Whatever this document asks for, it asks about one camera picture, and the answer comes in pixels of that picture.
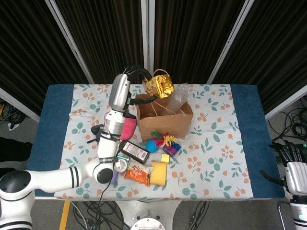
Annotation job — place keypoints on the blue toy brick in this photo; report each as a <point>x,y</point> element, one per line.
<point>177,146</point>

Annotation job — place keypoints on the green toothpaste tube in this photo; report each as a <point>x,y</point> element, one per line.
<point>123,158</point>

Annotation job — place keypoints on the white screen frame post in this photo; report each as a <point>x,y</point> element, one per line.
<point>229,44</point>
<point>21,106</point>
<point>285,105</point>
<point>72,44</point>
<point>144,36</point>

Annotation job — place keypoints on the floral print tablecloth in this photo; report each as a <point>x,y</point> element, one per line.
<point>144,191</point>

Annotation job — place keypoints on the white robot torso base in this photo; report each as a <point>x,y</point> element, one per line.
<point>146,210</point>

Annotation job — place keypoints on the dark grey cloth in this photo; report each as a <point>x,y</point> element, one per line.
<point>96,129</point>

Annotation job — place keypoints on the gold foil biscuit pack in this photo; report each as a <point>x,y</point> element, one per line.
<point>160,86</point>

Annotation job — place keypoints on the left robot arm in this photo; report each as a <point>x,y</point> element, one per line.
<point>60,178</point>

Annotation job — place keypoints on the brown medicine bottle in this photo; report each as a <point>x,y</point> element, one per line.
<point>135,151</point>

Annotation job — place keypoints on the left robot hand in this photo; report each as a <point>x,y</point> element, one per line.
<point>118,93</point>

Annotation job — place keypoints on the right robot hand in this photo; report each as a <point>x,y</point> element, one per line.
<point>297,177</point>

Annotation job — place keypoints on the colourful feather shuttlecock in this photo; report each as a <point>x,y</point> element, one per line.
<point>168,141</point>

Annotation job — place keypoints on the small yellow foam cube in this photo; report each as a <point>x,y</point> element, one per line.
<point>165,158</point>

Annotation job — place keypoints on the blue felt table cover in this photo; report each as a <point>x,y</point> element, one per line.
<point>55,119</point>

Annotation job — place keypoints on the orange snack packet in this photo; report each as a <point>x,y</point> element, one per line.
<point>136,175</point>

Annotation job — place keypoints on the blue rubber ball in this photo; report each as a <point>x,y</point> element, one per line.
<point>151,146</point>

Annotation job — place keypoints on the purple toy brick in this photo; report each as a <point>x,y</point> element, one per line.
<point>170,150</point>

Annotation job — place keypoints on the black screen panel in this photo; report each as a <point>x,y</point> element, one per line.
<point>28,48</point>
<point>275,48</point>
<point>108,36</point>
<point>187,36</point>

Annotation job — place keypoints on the purple foam cube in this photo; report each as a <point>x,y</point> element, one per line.
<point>115,177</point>

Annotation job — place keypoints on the pink microfiber cloth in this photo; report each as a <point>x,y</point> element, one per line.
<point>128,128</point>

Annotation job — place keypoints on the large yellow sponge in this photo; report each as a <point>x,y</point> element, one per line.
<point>158,173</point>

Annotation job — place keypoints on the transparent straw bundle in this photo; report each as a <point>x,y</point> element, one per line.
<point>178,100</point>

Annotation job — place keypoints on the brown paper shopping bag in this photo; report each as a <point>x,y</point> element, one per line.
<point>165,127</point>

